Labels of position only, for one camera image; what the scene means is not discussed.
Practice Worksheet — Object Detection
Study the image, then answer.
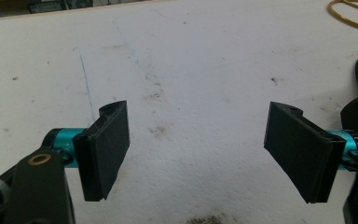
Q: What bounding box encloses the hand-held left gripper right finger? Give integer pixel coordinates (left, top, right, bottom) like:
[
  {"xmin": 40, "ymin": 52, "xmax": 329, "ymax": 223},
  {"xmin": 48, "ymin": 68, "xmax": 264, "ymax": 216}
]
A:
[{"xmin": 263, "ymin": 101, "xmax": 358, "ymax": 204}]

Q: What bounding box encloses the yellow cable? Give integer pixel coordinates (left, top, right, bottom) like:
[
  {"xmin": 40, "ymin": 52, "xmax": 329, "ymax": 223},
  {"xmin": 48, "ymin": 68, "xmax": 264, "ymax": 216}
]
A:
[{"xmin": 326, "ymin": 0, "xmax": 358, "ymax": 35}]

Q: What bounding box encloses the black box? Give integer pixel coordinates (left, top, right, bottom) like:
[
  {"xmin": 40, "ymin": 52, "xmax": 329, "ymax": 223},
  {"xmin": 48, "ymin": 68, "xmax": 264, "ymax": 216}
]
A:
[{"xmin": 27, "ymin": 0, "xmax": 65, "ymax": 14}]

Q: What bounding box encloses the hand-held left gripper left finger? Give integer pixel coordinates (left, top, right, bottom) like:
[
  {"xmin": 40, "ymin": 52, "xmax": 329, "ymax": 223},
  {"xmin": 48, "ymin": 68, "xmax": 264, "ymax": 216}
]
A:
[{"xmin": 45, "ymin": 100, "xmax": 131, "ymax": 203}]

